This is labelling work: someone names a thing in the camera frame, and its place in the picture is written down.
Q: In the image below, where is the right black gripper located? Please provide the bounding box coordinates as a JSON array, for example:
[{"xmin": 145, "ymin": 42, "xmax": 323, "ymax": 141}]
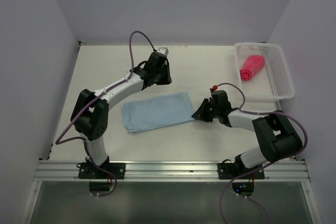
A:
[{"xmin": 192, "ymin": 98, "xmax": 219, "ymax": 122}]

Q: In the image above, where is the light blue towel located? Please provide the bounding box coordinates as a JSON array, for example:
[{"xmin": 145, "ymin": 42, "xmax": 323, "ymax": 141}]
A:
[{"xmin": 121, "ymin": 91, "xmax": 194, "ymax": 133}]

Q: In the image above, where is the red towel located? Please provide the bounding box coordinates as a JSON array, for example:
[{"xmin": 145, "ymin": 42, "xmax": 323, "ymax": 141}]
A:
[{"xmin": 239, "ymin": 55, "xmax": 266, "ymax": 81}]

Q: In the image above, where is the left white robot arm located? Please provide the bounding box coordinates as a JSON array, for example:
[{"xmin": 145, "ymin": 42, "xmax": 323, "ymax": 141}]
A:
[{"xmin": 71, "ymin": 48, "xmax": 172, "ymax": 178}]

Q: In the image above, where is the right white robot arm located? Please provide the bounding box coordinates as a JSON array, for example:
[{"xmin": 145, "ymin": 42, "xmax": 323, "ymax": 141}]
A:
[{"xmin": 192, "ymin": 90, "xmax": 303, "ymax": 178}]

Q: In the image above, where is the white plastic basket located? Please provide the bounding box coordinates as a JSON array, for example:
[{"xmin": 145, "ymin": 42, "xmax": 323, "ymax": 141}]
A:
[{"xmin": 234, "ymin": 42, "xmax": 295, "ymax": 102}]

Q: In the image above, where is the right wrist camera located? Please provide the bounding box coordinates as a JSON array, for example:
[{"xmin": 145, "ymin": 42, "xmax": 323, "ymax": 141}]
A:
[{"xmin": 209, "ymin": 85, "xmax": 218, "ymax": 93}]

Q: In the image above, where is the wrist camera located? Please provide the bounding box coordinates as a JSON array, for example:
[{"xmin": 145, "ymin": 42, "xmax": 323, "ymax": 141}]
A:
[
  {"xmin": 209, "ymin": 85, "xmax": 218, "ymax": 93},
  {"xmin": 157, "ymin": 47, "xmax": 169, "ymax": 57}
]

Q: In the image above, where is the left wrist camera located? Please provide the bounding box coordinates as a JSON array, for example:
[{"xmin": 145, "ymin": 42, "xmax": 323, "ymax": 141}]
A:
[{"xmin": 157, "ymin": 47, "xmax": 169, "ymax": 57}]

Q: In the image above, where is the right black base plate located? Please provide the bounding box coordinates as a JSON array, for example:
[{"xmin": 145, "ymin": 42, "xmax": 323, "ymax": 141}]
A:
[{"xmin": 217, "ymin": 162, "xmax": 265, "ymax": 180}]

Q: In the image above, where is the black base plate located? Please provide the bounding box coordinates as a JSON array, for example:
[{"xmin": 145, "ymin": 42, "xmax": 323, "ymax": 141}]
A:
[
  {"xmin": 76, "ymin": 162, "xmax": 126, "ymax": 179},
  {"xmin": 217, "ymin": 162, "xmax": 265, "ymax": 180}
]

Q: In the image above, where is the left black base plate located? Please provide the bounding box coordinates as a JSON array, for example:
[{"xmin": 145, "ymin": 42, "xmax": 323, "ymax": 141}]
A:
[{"xmin": 76, "ymin": 162, "xmax": 126, "ymax": 179}]

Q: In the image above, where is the aluminium mounting rail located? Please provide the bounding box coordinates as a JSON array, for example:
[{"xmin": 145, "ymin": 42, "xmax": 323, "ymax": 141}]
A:
[{"xmin": 34, "ymin": 159, "xmax": 310, "ymax": 182}]

